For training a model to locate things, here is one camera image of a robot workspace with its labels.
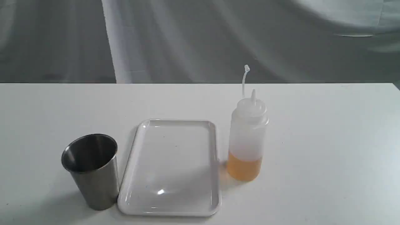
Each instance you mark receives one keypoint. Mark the white plastic tray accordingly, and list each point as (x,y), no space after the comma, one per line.
(172,170)

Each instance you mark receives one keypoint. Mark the grey fabric backdrop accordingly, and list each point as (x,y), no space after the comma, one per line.
(199,41)

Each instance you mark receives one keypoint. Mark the stainless steel cup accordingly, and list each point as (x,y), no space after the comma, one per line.
(91,161)

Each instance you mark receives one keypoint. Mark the translucent squeeze bottle amber liquid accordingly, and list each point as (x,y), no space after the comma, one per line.
(247,135)

